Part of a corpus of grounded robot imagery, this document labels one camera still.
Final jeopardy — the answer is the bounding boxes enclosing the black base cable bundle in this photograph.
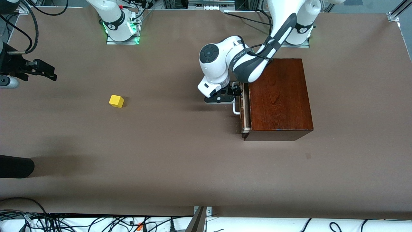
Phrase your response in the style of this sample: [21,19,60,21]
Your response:
[122,0,155,25]

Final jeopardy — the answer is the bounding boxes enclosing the yellow block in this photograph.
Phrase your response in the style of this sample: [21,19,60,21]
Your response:
[109,94,125,108]

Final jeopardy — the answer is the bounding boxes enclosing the aluminium profile bar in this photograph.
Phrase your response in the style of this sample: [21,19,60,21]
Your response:
[185,206,207,232]

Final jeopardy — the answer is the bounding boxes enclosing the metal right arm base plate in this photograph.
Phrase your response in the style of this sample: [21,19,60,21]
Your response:
[106,31,140,45]

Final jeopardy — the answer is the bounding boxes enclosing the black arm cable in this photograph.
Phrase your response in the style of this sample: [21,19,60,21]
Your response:
[239,35,275,61]
[0,0,69,54]

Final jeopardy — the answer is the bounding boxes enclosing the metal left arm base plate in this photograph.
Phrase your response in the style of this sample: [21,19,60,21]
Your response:
[279,38,310,48]

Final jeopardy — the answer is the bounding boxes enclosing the white drawer handle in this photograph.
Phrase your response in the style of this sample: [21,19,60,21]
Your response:
[232,82,241,115]

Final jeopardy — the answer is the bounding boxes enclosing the tangled black floor cables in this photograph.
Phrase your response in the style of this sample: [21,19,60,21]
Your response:
[0,209,193,232]

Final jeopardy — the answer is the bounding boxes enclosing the wooden drawer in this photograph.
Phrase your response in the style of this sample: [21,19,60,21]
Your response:
[240,82,252,133]

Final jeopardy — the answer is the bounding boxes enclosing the white power strip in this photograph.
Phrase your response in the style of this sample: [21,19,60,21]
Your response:
[188,0,236,11]

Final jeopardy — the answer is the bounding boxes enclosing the black foam roll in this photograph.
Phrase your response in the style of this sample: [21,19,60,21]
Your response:
[0,155,35,179]

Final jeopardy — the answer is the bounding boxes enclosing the black looped floor cable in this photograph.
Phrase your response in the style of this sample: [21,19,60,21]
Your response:
[0,197,48,214]

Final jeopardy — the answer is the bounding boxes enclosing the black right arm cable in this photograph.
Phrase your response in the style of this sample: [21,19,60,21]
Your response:
[0,0,69,54]

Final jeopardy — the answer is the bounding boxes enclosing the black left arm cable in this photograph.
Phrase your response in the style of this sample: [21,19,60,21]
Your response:
[239,35,275,61]

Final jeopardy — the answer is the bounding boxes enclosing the aluminium frame corner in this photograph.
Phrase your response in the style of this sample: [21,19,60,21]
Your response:
[387,0,412,22]

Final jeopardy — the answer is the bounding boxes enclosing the dark wooden drawer cabinet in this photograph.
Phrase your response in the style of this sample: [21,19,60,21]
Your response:
[242,58,314,141]

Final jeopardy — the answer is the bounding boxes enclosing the long black table cable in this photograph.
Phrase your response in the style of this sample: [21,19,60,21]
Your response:
[225,12,273,27]

